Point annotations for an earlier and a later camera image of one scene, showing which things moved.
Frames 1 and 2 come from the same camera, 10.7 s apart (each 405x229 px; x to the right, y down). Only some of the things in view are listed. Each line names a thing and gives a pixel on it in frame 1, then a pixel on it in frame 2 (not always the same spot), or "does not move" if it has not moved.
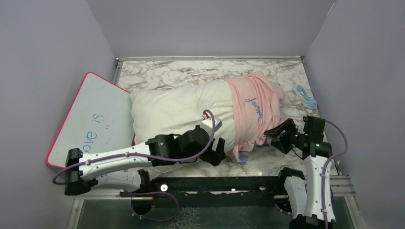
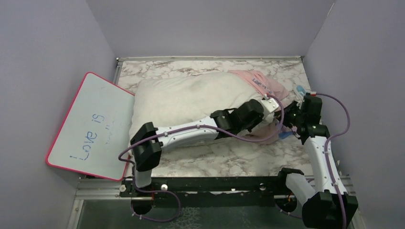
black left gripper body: [188, 154] -> [249, 126]
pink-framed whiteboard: [99, 117] does not move
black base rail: [216, 191] does not move
